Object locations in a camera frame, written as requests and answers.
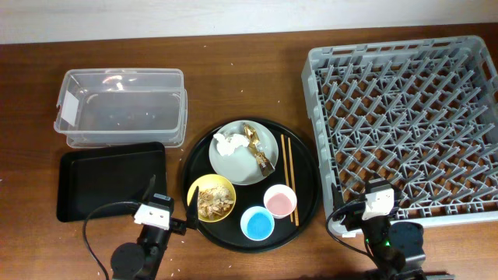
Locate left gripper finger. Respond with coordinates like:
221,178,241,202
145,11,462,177
186,187,199,229
142,175,156,202

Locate food scraps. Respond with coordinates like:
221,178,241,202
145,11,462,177
198,185,235,221

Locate yellow bowl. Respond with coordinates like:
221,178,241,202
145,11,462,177
186,174,237,223

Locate pink cup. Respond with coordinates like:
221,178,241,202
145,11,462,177
263,184,297,219

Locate blue cup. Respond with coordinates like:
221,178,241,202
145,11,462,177
240,206,275,241

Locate grey plate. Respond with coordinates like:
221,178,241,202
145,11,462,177
209,120,279,185

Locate white tissue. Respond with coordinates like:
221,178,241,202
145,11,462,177
213,133,250,156

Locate gold foil wrapper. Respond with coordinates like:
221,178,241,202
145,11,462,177
244,123,275,177

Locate wooden chopstick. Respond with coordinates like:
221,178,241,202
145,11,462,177
287,138,300,227
280,134,294,223

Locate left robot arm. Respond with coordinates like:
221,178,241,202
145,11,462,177
110,177,199,279

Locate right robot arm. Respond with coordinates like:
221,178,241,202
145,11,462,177
326,173,456,280

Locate grey dishwasher rack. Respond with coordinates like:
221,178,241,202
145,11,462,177
301,36,497,227

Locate black rectangular tray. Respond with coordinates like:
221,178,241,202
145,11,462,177
56,142,167,222

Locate clear plastic bin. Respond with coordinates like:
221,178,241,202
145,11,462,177
54,68,188,149

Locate left black cable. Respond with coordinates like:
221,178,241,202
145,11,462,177
82,200,141,280

